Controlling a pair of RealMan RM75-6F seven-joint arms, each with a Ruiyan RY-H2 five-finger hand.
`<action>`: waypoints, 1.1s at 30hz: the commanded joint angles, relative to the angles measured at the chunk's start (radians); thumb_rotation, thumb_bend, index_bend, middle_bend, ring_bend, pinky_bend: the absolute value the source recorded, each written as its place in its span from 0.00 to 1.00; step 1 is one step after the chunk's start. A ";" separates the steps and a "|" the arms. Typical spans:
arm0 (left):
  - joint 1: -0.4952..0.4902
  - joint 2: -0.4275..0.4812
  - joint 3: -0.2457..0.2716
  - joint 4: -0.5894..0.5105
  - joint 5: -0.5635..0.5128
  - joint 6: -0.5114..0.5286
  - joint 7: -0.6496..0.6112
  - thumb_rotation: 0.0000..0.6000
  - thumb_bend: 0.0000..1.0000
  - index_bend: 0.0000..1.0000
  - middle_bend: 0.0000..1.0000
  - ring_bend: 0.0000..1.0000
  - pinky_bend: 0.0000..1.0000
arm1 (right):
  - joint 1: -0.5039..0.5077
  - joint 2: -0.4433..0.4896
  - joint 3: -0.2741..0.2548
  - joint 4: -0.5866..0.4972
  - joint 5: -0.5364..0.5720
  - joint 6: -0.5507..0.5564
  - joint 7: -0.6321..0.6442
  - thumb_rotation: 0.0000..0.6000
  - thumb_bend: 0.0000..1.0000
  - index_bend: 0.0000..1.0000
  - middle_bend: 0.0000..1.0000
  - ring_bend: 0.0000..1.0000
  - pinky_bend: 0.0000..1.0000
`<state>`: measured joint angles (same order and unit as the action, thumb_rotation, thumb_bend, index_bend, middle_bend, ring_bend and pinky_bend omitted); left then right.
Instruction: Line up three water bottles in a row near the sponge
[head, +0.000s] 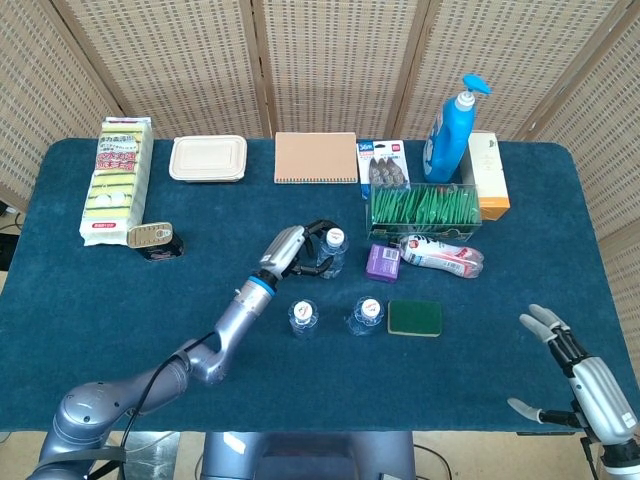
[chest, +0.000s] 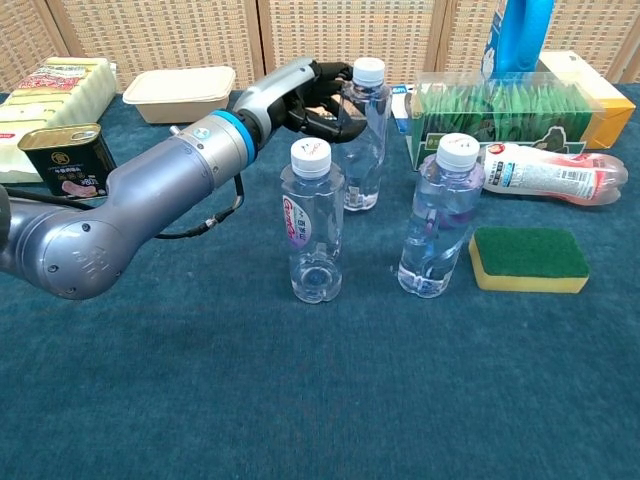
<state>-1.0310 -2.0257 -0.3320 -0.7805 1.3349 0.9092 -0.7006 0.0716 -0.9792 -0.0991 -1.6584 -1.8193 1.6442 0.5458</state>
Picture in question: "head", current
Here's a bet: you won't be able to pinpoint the white orange carton box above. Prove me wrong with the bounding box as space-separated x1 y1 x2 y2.
460 130 512 222

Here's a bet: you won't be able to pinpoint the binder clips blister pack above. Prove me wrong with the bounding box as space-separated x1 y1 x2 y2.
355 139 411 190

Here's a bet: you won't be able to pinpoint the woven wooden folding screen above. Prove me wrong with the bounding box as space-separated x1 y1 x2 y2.
0 0 640 351

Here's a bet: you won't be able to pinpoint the clear box green sachets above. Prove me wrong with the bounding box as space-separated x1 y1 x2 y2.
366 182 484 242

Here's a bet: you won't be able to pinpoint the blue table cloth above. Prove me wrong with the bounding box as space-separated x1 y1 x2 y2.
0 138 640 434

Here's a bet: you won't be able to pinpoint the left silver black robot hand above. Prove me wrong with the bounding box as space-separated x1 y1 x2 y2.
258 218 346 279

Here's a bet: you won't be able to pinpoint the black floor cable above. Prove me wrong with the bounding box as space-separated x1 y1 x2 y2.
414 442 454 480

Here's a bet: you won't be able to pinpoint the green yellow scouring sponge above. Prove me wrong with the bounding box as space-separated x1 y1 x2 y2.
387 299 444 338

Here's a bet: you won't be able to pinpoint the small purple box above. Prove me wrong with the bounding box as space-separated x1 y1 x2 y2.
365 243 403 283

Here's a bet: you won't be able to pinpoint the grey robot torso base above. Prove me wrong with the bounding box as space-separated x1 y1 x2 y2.
199 430 417 480

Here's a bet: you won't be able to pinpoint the metal table leg plate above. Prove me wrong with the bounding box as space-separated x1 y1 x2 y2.
124 431 181 480

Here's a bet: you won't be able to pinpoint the black luncheon meat can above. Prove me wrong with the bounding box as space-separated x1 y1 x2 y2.
126 222 185 263

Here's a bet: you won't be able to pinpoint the yellow sponge multipack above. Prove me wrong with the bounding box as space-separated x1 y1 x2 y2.
78 116 155 247

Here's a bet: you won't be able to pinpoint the red white tube package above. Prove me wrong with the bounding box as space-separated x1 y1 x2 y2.
398 233 486 280

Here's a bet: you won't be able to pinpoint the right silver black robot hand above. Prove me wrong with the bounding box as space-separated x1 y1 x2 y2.
507 303 640 446

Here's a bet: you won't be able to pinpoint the beige lidded takeaway box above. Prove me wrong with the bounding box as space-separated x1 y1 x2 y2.
168 135 249 184

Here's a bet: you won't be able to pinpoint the blue pump dispenser bottle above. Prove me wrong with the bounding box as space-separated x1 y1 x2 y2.
422 73 493 184

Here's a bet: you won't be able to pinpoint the clear water bottle white cap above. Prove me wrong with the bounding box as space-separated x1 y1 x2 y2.
315 227 350 280
348 295 385 337
287 299 320 340

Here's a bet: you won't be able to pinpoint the brown spiral notebook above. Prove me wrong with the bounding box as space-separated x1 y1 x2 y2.
272 131 360 186

